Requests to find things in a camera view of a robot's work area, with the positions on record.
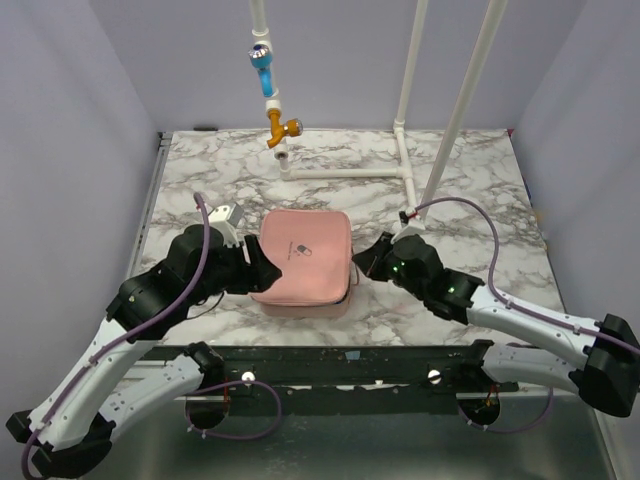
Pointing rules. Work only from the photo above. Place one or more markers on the blue valve handle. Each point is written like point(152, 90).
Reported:
point(261, 59)

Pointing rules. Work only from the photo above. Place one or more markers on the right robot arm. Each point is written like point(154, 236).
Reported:
point(599, 360)

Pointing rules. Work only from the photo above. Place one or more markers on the white PVC pipe frame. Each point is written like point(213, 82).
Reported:
point(404, 171)

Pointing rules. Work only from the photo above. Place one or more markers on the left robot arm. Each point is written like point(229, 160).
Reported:
point(75, 427)

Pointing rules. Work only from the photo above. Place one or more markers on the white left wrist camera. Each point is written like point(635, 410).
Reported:
point(225, 219)

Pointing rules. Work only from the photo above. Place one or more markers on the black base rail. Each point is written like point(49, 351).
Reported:
point(327, 381)

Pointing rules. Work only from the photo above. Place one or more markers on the pink medicine kit case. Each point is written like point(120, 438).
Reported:
point(313, 249)

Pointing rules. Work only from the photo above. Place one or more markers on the orange brass faucet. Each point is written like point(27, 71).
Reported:
point(278, 130)

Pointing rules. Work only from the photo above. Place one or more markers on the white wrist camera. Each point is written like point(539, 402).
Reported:
point(225, 219)
point(410, 224)

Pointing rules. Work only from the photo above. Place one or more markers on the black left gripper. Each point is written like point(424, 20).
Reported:
point(263, 272)

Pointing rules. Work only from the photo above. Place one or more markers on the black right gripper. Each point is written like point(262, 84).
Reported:
point(383, 258)

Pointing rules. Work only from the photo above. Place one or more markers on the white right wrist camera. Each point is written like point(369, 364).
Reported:
point(410, 224)

